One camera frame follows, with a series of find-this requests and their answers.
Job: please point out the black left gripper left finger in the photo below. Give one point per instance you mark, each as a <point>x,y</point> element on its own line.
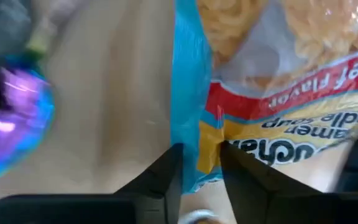
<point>160,186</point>

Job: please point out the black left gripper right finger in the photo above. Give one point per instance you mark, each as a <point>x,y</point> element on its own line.
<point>259,193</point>

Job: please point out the blue-edged beef ramen packet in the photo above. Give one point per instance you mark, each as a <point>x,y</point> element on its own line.
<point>275,77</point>

